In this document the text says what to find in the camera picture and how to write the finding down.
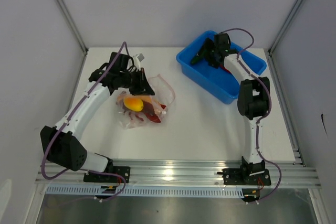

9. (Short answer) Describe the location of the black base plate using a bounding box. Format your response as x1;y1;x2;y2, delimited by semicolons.
217;168;271;186
83;165;131;184

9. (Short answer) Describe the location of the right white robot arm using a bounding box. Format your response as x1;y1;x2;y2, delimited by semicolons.
196;38;271;184

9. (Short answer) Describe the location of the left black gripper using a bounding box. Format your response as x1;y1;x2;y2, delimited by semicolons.
120;68;155;96

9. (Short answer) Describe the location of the red toy lobster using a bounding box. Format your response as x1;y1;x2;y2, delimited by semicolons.
123;104;166;123

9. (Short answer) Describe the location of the aluminium rail frame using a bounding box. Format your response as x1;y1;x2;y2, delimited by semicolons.
35;159;321;188

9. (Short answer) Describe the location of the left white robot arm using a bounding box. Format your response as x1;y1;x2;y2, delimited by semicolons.
40;52;155;182

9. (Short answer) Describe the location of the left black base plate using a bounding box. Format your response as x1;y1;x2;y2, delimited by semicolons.
83;165;131;184

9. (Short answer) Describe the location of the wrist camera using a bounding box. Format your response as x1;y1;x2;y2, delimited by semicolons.
214;33;231;50
133;54;144;68

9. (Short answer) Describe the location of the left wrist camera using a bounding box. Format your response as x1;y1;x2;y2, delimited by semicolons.
133;54;144;68

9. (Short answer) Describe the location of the red toy chili pepper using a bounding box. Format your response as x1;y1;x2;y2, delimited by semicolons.
220;65;232;74

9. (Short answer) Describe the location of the slotted cable duct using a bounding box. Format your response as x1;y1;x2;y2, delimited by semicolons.
46;184;244;198

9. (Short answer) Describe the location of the yellow orange toy fruit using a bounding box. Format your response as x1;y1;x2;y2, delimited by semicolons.
123;97;144;112

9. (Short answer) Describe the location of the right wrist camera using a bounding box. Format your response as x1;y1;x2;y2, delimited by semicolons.
214;33;231;50

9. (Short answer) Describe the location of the blue plastic bin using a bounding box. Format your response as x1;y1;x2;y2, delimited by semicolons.
175;30;267;105

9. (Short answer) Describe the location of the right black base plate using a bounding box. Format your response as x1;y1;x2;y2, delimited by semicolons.
217;168;271;186

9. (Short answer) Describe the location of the clear zip top bag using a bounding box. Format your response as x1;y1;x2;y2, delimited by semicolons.
115;75;176;130

